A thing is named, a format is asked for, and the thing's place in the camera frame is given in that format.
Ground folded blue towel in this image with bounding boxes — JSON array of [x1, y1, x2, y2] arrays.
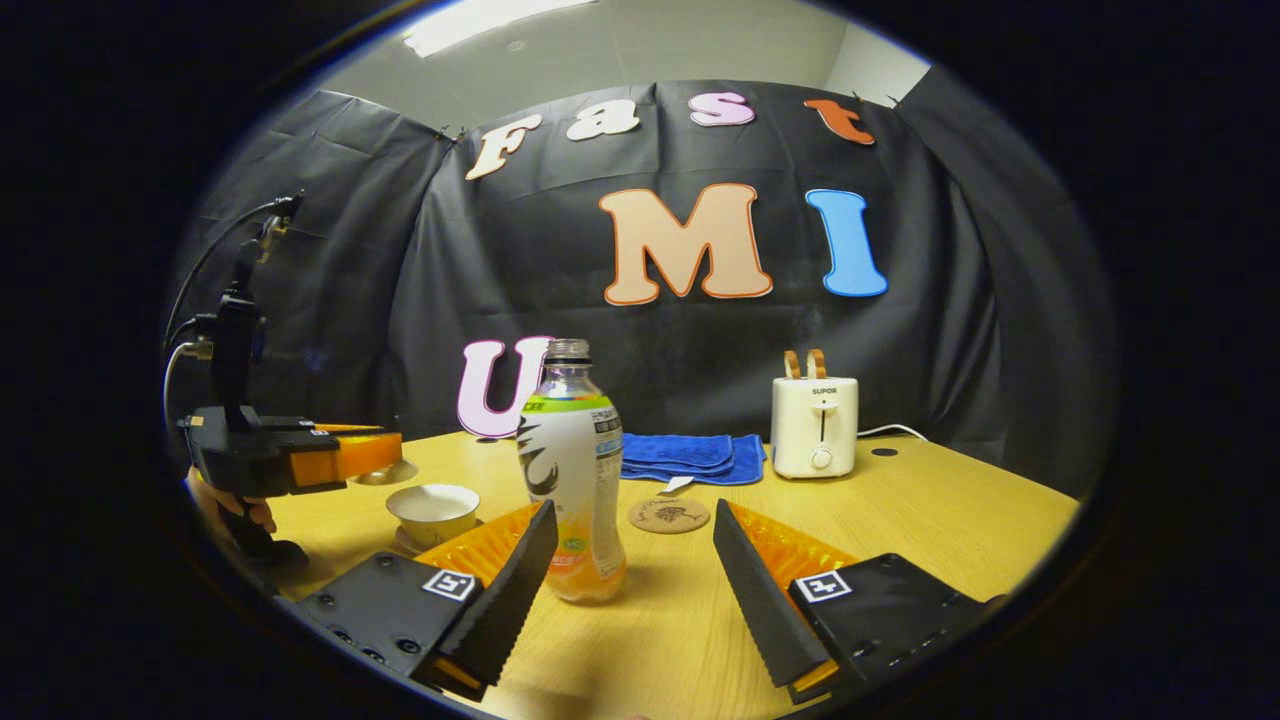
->
[[620, 432, 768, 495]]

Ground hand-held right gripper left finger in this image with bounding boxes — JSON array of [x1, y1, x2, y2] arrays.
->
[[297, 499, 560, 703]]

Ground round brown coaster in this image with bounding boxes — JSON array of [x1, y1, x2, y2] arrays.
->
[[628, 496, 712, 535]]

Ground black backdrop cloth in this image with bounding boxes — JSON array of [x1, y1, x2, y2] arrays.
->
[[165, 65, 1116, 501]]

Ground clear plastic water bottle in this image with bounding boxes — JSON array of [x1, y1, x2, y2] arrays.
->
[[517, 338, 628, 605]]

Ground cream ceramic saucer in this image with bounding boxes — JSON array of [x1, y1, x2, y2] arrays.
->
[[394, 520, 486, 558]]

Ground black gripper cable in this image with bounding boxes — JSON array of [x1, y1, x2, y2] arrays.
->
[[163, 198, 293, 346]]

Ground white toaster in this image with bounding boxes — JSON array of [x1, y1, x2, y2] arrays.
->
[[770, 376, 860, 480]]

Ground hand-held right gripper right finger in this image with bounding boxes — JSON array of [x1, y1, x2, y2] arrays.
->
[[712, 499, 1006, 706]]

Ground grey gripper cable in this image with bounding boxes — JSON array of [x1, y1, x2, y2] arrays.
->
[[162, 340, 213, 426]]

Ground cream ceramic teacup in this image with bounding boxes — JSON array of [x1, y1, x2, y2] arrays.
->
[[386, 484, 482, 548]]

